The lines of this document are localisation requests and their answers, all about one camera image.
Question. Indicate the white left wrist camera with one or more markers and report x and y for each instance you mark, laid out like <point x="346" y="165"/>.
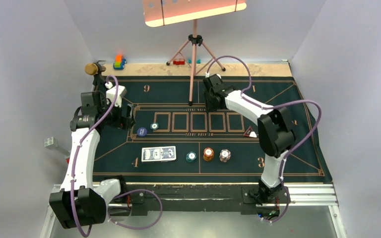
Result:
<point x="115" y="94"/>

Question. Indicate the teal toy block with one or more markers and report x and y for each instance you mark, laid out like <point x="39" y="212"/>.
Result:
<point x="198" y="61"/>

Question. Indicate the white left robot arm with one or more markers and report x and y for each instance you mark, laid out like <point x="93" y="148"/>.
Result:
<point x="77" y="203"/>

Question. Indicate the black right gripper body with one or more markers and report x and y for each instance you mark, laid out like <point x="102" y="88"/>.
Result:
<point x="210" y="103"/>

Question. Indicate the blue round blind button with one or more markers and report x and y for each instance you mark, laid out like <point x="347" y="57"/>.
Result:
<point x="141" y="132"/>

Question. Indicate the red toy block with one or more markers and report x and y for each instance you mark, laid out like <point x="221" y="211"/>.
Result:
<point x="179" y="61"/>

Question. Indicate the dark green poker mat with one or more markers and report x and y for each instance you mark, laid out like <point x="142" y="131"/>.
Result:
<point x="164" y="100"/>

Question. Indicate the blue playing card deck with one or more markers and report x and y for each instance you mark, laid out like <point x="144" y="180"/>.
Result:
<point x="159" y="154"/>

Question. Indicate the red triangular card marker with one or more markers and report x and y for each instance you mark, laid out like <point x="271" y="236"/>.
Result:
<point x="249" y="132"/>

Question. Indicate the green poker chip stack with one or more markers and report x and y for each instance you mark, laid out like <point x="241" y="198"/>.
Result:
<point x="191" y="157"/>

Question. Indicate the pink tripod music stand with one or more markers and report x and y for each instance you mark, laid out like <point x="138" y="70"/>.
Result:
<point x="159" y="13"/>

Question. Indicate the green chips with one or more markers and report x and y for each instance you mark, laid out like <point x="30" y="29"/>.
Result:
<point x="154" y="126"/>

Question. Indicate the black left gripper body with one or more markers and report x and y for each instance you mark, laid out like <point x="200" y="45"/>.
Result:
<point x="114" y="118"/>

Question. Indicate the grey toy brick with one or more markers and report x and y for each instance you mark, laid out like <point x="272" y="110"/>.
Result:
<point x="52" y="144"/>

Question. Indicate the red yellow poker chip stack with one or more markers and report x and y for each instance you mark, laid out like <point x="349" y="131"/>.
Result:
<point x="208" y="154"/>

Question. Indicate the colourful toy block car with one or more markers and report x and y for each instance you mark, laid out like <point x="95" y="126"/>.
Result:
<point x="119" y="63"/>

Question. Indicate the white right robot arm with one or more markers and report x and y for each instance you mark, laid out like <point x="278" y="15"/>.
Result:
<point x="275" y="131"/>

